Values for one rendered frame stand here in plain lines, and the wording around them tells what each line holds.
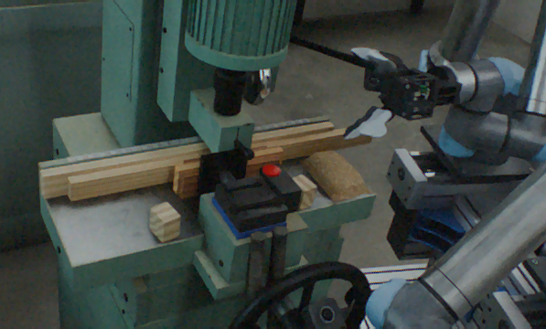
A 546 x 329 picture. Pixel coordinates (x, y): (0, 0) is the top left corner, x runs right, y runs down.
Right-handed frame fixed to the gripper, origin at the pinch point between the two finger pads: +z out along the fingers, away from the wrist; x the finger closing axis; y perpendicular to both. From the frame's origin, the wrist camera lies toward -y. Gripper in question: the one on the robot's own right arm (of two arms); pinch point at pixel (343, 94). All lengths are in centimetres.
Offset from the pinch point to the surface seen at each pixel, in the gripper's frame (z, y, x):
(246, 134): 10.3, -14.2, 10.7
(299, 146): -5.4, -19.9, 17.7
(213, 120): 15.6, -16.8, 8.0
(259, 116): -88, -178, 74
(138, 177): 28.8, -20.2, 18.4
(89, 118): 26, -62, 21
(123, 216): 33.7, -14.5, 22.4
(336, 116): -126, -168, 76
